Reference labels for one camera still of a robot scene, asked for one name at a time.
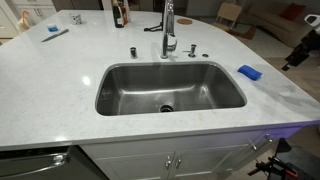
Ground chrome soap dispenser pump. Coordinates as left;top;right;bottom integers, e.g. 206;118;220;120
182;43;198;59

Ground stainless steel dishwasher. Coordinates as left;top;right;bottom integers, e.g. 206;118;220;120
0;145;108;180

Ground orange liquor bottle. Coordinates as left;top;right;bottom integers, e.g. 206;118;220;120
120;0;131;24

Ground orange white cloth bundle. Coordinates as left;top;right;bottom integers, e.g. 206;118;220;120
15;10;32;33

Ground chrome gooseneck faucet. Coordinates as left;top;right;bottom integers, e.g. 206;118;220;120
160;0;179;60

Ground blue wavy sponge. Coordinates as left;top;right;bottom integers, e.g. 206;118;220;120
237;64;263;82

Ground metal sink drain flange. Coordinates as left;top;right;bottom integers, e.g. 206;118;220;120
159;103;175;113

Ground black red clamp stand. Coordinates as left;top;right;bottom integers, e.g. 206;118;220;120
247;156;300;180

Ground white base cabinets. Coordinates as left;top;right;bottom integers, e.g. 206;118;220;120
0;0;58;39

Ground small blue lidded container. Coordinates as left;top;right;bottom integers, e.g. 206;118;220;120
46;23;59;33

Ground kitchen knife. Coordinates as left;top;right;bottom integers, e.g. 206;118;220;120
41;28;70;43

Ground red cushion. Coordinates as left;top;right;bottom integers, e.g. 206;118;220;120
279;3;307;22

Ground beige sofa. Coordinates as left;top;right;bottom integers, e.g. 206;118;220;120
248;1;320;48

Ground dark green champagne bottle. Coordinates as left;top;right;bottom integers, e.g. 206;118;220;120
111;0;126;29

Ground round wooden coaster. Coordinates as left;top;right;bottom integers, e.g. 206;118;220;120
176;18;194;26

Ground stainless steel sink basin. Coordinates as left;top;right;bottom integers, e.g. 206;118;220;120
95;61;248;117

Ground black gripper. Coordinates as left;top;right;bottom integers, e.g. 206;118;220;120
281;29;320;72

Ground white island cabinet front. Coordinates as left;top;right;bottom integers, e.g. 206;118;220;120
79;125;303;180

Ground patterned grey mug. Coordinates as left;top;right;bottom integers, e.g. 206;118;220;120
71;13;84;26

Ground wooden chair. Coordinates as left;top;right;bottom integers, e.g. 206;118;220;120
211;2;243;33

